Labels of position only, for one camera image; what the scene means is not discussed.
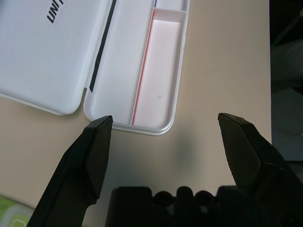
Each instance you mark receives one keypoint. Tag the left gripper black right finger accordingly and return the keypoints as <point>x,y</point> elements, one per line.
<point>255,160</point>

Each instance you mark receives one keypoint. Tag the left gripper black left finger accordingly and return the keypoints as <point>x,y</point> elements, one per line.
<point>78,165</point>

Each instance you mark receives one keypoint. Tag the white plastic pencil case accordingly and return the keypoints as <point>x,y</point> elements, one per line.
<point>47,59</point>

